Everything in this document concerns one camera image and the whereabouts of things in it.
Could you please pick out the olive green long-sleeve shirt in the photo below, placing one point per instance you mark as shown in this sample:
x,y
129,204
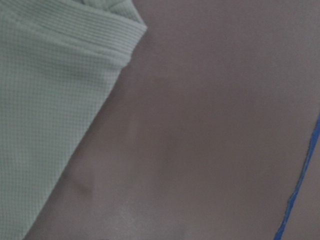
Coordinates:
x,y
59,61

